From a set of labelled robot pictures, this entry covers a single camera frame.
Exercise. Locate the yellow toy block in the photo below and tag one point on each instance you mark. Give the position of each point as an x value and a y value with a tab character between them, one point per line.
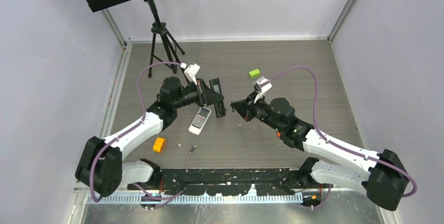
159	145

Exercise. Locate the white remote control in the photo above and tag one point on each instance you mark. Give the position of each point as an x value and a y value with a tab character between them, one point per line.
199	120

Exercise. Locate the black battery near front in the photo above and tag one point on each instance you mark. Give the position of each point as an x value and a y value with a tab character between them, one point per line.
192	149

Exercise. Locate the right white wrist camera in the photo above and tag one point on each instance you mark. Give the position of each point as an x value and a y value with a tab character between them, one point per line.
263	85

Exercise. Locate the white cable duct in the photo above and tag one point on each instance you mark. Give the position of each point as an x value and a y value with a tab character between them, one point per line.
249	198

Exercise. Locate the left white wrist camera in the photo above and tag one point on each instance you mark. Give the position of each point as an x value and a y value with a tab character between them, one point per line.
190	71

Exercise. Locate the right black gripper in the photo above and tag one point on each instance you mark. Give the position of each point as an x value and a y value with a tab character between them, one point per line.
247	105

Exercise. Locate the green block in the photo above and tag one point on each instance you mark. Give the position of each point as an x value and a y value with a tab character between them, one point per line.
254	73

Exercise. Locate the black tripod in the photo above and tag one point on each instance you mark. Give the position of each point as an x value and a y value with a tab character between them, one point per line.
163	38

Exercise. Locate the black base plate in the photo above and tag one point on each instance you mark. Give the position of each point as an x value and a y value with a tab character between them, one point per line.
229	182

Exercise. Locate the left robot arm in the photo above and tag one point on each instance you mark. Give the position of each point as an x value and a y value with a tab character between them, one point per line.
101	165

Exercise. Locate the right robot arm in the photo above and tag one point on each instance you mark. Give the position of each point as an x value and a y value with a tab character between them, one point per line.
382	177

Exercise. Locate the black remote control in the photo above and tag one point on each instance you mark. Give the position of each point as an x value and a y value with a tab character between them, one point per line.
219	105

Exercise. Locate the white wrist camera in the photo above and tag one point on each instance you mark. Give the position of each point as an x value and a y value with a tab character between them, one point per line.
263	85
190	71

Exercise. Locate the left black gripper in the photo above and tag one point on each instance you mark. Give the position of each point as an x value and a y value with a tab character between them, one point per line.
205	96

